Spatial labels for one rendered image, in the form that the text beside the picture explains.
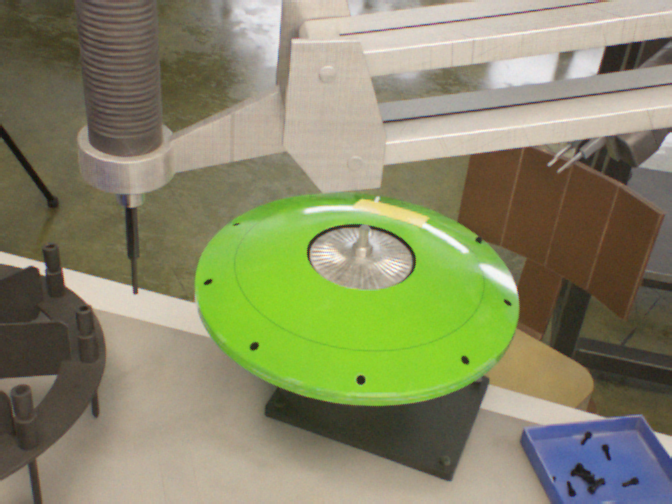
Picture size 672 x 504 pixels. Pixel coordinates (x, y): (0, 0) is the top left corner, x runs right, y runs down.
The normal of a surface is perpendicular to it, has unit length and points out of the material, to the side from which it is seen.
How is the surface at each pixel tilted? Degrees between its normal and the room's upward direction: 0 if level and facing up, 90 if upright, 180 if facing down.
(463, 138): 90
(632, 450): 0
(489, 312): 24
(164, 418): 0
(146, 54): 90
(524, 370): 0
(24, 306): 87
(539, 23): 9
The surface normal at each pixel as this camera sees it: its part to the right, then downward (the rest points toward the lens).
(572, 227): -0.72, 0.36
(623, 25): 0.14, 0.61
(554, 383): 0.09, -0.80
